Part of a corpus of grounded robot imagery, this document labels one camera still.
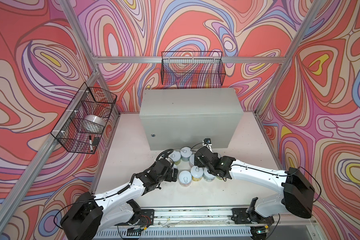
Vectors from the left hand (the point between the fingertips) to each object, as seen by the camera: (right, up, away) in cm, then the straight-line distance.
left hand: (173, 169), depth 85 cm
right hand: (+17, +6, -1) cm, 18 cm away
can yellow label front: (+13, -1, -3) cm, 13 cm away
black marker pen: (-40, +17, -13) cm, 45 cm away
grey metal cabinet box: (-2, +31, +19) cm, 36 cm away
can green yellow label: (+1, +7, +5) cm, 9 cm away
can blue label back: (+8, +9, +6) cm, 13 cm away
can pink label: (+7, -4, -5) cm, 9 cm away
